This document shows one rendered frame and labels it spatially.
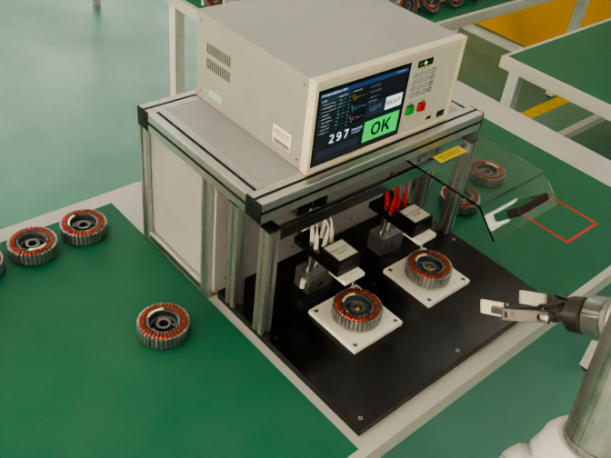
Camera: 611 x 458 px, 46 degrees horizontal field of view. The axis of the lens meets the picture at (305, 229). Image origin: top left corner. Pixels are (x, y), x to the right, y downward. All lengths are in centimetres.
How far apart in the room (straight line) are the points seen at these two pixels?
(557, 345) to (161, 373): 176
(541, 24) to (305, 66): 398
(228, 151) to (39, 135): 232
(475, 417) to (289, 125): 142
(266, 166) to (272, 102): 13
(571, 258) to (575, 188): 36
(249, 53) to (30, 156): 222
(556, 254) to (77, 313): 122
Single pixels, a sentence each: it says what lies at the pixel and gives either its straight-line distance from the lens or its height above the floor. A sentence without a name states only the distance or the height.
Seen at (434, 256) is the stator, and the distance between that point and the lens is 176.
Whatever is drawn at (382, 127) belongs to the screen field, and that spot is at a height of 116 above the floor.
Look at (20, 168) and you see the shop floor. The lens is 349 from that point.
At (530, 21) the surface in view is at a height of 17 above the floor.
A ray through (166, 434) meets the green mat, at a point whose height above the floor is 75.
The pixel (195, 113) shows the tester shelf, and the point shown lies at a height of 111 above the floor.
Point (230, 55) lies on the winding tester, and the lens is 152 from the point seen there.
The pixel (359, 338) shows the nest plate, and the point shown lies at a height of 78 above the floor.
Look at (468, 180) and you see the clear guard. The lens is 160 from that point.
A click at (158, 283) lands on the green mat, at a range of 169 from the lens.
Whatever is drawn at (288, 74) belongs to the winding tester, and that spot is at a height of 130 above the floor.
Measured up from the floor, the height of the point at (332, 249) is 92.
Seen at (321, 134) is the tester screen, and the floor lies 120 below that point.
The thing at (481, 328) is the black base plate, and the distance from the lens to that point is 168.
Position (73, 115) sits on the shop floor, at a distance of 386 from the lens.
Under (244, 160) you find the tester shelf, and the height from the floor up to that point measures 111.
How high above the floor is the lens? 190
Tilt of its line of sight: 38 degrees down
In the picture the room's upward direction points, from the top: 7 degrees clockwise
